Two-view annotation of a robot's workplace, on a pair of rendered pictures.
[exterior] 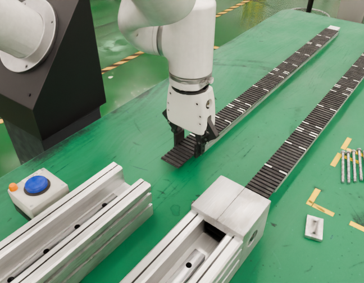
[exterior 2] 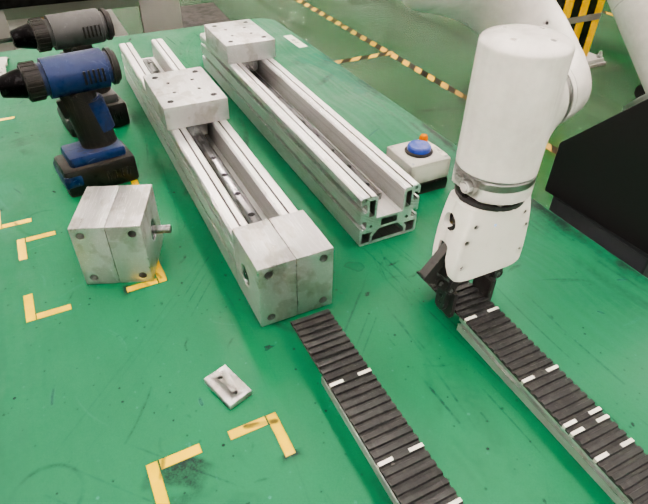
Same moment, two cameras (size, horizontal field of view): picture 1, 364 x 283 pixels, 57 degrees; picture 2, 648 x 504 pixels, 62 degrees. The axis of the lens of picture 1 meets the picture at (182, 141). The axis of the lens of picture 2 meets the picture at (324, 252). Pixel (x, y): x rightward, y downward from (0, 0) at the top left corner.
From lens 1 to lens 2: 0.84 m
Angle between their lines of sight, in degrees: 82
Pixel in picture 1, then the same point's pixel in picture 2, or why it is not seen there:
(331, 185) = (284, 486)
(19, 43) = (641, 68)
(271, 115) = not seen: outside the picture
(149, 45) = not seen: hidden behind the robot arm
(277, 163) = (363, 389)
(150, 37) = not seen: hidden behind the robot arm
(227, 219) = (262, 226)
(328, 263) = (174, 369)
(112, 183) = (393, 190)
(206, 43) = (471, 108)
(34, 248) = (341, 148)
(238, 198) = (283, 245)
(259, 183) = (330, 337)
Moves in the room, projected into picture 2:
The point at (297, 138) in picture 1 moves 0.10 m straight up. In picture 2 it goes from (421, 477) to (437, 412)
